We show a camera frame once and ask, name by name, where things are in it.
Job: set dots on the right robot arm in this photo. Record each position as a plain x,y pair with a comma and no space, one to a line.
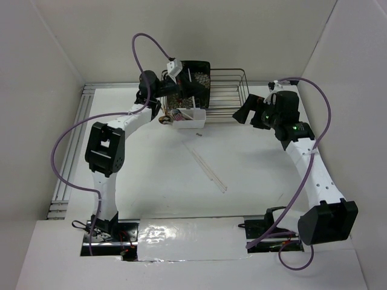
318,212

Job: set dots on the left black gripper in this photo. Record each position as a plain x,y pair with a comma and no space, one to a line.
186,88

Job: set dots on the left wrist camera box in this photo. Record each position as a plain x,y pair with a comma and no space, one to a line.
174,67

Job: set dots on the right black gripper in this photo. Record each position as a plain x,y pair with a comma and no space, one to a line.
255,103

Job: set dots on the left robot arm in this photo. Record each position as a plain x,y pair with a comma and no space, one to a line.
105,150

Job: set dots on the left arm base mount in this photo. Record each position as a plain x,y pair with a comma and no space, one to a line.
122,242

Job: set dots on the black floral plate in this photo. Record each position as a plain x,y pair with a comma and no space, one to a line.
173,102
196,66

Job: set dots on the front black floral plate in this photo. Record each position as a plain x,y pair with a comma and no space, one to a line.
173,102

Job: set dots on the white cutlery caddy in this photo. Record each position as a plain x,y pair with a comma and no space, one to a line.
199,116

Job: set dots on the grey wire dish rack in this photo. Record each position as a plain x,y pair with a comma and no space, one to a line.
228,92

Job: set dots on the rear black floral plate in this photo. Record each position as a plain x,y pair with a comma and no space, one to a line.
196,66

